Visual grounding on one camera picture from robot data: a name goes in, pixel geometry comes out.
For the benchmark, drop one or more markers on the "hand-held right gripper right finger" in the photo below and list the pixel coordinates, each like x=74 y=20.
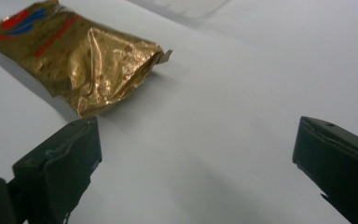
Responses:
x=338 y=161

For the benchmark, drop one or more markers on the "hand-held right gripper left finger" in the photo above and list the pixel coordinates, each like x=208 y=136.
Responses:
x=59 y=168

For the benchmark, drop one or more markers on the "gold foil snack packet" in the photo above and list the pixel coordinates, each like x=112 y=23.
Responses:
x=74 y=59

